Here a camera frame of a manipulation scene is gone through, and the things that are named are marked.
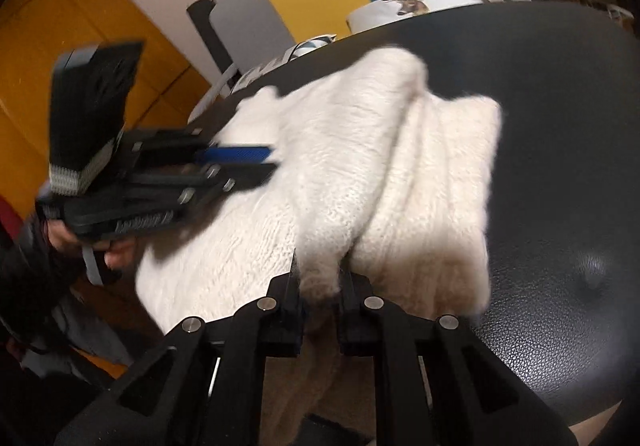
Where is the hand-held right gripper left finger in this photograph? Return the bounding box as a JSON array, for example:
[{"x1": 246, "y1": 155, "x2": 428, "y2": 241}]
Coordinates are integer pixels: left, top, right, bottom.
[{"x1": 52, "y1": 251, "x2": 306, "y2": 446}]

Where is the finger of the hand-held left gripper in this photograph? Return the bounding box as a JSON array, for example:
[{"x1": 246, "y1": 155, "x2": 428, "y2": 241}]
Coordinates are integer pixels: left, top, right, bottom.
[
  {"x1": 180, "y1": 161, "x2": 278, "y2": 204},
  {"x1": 192, "y1": 142, "x2": 275, "y2": 167}
]

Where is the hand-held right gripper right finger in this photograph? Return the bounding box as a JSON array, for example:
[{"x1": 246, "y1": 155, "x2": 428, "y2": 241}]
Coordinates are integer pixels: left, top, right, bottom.
[{"x1": 337, "y1": 266, "x2": 581, "y2": 446}]

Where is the cream knit sweater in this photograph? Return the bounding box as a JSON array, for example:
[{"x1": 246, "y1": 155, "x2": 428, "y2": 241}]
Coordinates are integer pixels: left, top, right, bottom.
[{"x1": 135, "y1": 46, "x2": 503, "y2": 446}]

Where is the person's left hand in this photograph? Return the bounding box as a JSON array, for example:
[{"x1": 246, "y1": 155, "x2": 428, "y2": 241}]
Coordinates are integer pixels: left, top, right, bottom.
[{"x1": 47, "y1": 218, "x2": 140, "y2": 272}]

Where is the geometric print pillow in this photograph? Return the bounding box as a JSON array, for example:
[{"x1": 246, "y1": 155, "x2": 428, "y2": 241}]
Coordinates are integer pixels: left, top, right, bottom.
[{"x1": 235, "y1": 33, "x2": 338, "y2": 92}]

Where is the grey cloth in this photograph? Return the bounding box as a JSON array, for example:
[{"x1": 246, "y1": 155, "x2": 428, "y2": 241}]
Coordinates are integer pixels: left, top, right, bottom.
[{"x1": 20, "y1": 291, "x2": 133, "y2": 377}]

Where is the dog print white pillow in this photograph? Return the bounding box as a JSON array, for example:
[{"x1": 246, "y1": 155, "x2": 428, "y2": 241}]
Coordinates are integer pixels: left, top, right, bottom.
[{"x1": 346, "y1": 0, "x2": 483, "y2": 33}]

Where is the black leather ottoman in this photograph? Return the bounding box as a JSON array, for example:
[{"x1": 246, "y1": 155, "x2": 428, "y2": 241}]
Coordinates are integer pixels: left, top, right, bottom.
[{"x1": 187, "y1": 1, "x2": 640, "y2": 422}]

